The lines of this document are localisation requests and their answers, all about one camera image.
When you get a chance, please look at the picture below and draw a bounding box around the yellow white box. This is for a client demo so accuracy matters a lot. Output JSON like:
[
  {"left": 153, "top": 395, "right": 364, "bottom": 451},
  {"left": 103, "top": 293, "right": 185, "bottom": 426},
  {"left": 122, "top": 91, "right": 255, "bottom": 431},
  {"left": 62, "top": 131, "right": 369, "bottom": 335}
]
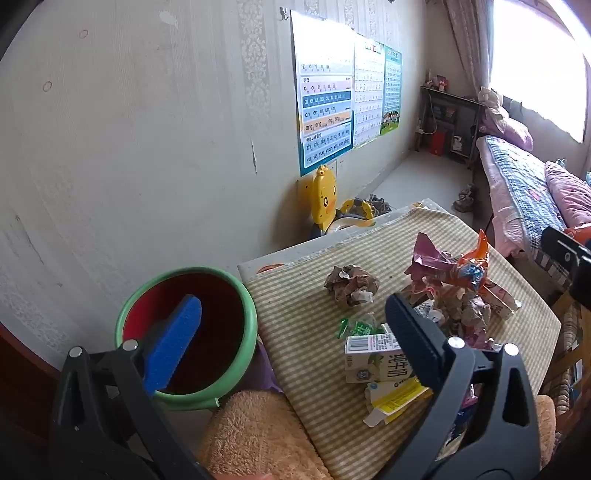
[{"left": 362, "top": 377, "right": 435, "bottom": 428}]

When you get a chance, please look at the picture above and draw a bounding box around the white milk carton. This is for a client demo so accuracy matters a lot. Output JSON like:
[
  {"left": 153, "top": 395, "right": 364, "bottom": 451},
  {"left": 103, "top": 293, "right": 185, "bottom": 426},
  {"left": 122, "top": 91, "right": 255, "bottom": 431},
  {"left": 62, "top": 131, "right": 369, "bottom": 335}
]
[{"left": 344, "top": 333, "right": 416, "bottom": 384}]

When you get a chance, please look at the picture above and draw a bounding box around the orange plush blanket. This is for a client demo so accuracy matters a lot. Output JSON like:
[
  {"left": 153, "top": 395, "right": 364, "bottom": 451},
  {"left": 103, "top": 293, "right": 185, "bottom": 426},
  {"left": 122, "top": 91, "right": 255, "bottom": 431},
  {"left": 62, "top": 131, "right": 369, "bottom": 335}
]
[{"left": 196, "top": 390, "right": 331, "bottom": 480}]

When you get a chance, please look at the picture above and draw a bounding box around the brown paper pile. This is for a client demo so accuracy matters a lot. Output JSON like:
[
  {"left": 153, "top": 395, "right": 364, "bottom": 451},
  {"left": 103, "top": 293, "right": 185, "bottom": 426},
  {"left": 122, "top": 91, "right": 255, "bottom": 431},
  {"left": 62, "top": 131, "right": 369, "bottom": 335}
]
[{"left": 434, "top": 286, "right": 495, "bottom": 350}]

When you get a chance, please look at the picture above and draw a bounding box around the blue bordered wall poster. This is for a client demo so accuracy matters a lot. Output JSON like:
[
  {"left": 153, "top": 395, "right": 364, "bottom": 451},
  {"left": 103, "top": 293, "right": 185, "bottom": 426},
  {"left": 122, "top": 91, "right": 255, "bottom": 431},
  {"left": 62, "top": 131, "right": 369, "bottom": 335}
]
[{"left": 291, "top": 10, "right": 356, "bottom": 177}]

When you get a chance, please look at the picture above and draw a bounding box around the green bordered wall poster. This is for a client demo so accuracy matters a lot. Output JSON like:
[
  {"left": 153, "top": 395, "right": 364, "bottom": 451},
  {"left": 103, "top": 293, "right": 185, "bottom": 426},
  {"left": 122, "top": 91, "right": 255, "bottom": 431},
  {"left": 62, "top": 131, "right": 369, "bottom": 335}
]
[{"left": 380, "top": 46, "right": 403, "bottom": 137}]

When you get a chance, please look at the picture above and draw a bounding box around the pair of shoes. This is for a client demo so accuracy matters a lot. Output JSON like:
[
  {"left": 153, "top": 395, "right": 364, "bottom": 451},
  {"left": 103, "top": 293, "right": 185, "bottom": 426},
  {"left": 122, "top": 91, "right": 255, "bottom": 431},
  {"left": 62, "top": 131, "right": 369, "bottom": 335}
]
[{"left": 453, "top": 185, "right": 476, "bottom": 213}]

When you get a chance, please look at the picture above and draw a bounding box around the orange snack wrapper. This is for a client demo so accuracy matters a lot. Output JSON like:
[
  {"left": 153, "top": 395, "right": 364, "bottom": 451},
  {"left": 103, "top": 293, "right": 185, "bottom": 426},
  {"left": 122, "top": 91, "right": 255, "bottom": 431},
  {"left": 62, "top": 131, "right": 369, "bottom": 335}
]
[{"left": 455, "top": 229, "right": 493, "bottom": 289}]

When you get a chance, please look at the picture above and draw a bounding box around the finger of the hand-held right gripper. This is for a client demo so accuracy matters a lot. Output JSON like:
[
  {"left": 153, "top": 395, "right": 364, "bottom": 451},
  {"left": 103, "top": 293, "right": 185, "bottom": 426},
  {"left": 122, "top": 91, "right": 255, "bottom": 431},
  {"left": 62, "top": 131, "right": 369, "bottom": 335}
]
[{"left": 541, "top": 225, "right": 591, "bottom": 301}]

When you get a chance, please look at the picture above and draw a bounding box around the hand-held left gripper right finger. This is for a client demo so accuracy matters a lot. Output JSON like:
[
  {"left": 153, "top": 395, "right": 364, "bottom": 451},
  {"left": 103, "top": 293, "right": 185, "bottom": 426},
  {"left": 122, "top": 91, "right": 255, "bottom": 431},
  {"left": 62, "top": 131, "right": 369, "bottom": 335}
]
[{"left": 379, "top": 293, "right": 542, "bottom": 480}]

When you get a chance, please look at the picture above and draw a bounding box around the purple snack wrapper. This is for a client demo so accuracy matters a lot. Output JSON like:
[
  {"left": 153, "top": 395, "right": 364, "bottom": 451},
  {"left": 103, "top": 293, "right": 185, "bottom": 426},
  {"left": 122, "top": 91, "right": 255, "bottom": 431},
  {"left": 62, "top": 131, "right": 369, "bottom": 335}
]
[{"left": 404, "top": 232, "right": 459, "bottom": 283}]

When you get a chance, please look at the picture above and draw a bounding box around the dark metal shelf desk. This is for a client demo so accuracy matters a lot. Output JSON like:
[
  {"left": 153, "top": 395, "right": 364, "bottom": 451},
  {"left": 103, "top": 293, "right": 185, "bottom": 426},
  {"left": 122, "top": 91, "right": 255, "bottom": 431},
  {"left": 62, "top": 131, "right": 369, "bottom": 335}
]
[{"left": 420, "top": 84, "right": 485, "bottom": 167}]

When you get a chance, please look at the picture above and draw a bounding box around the white chart wall poster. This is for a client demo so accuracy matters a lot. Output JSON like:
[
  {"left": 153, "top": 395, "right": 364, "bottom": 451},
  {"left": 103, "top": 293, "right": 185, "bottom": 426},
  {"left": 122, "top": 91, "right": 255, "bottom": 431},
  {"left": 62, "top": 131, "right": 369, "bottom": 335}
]
[{"left": 353, "top": 34, "right": 387, "bottom": 149}]

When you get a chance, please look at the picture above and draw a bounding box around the dark wooden furniture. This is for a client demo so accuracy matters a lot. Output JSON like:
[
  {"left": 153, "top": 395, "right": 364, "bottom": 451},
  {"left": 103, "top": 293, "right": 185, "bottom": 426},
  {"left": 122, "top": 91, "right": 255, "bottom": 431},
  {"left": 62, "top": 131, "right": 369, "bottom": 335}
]
[{"left": 0, "top": 323, "right": 61, "bottom": 480}]

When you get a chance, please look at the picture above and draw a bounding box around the brown paper ball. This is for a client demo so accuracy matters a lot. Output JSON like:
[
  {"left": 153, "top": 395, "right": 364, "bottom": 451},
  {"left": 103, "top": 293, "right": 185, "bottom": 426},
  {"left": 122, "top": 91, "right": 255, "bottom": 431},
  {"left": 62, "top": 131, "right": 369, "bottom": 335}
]
[{"left": 324, "top": 264, "right": 380, "bottom": 309}]

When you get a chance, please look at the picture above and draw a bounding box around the green bin with red inside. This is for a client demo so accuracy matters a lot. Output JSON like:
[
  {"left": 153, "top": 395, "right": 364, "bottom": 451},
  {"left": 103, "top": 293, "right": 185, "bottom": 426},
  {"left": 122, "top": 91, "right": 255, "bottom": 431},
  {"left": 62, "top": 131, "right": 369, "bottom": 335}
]
[{"left": 115, "top": 266, "right": 258, "bottom": 412}]

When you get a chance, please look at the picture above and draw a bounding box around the purple pillow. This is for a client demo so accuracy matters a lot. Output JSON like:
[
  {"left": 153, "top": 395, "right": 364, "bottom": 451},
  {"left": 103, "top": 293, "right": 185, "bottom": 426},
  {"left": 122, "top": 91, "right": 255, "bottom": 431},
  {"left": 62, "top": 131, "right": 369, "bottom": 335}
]
[{"left": 480, "top": 88, "right": 534, "bottom": 151}]

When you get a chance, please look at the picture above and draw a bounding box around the green clear plastic wrapper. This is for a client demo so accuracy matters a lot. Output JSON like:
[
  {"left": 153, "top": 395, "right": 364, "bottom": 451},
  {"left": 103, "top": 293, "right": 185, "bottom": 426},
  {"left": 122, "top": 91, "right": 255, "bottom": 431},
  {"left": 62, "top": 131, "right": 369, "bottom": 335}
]
[{"left": 339, "top": 313, "right": 387, "bottom": 337}]

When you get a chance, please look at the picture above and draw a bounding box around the bright window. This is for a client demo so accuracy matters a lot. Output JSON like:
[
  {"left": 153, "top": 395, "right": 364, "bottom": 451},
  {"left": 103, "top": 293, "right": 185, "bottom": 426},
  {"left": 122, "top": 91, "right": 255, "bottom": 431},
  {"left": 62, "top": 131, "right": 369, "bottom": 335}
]
[{"left": 489, "top": 0, "right": 590, "bottom": 144}]

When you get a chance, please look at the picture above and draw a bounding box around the wooden chair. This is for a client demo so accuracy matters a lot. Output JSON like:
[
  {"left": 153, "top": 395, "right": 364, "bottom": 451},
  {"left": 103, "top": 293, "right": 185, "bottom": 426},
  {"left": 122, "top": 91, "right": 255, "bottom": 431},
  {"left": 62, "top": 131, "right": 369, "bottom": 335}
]
[{"left": 538, "top": 291, "right": 591, "bottom": 435}]

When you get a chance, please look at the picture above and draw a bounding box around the pink small carton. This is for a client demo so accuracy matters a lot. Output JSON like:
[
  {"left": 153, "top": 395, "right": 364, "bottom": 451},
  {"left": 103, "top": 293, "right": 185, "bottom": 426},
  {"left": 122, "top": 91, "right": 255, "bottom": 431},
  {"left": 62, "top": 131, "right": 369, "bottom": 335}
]
[{"left": 485, "top": 281, "right": 522, "bottom": 320}]

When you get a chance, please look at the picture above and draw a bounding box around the yellow duck potty chair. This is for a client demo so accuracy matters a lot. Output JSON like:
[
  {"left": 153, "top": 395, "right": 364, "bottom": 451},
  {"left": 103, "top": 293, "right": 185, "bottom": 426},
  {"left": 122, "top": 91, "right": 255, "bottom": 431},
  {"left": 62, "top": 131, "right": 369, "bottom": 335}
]
[{"left": 297, "top": 166, "right": 376, "bottom": 240}]

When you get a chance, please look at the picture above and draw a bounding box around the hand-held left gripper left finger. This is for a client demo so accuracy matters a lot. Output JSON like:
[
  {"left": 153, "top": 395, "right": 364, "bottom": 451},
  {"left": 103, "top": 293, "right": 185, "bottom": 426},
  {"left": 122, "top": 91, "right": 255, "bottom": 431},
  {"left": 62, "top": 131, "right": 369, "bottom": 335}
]
[{"left": 50, "top": 294, "right": 213, "bottom": 480}]

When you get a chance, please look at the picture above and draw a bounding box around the patterned curtain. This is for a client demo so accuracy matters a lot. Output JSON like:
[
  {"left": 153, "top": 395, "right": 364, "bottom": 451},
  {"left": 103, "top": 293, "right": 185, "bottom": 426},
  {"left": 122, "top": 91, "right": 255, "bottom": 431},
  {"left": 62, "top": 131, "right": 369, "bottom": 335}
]
[{"left": 445, "top": 0, "right": 496, "bottom": 93}]

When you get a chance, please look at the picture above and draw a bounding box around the bed with patterned sheet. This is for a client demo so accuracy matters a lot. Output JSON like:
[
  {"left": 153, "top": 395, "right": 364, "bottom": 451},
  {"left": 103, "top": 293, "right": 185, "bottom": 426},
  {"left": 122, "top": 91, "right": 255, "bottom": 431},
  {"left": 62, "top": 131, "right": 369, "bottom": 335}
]
[{"left": 475, "top": 135, "right": 591, "bottom": 289}]

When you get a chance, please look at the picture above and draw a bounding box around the pink quilt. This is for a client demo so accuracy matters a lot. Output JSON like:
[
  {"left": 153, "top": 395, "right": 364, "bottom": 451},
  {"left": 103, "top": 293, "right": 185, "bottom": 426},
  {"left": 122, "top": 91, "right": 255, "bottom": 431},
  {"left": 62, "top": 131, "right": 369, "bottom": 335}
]
[{"left": 545, "top": 161, "right": 591, "bottom": 232}]

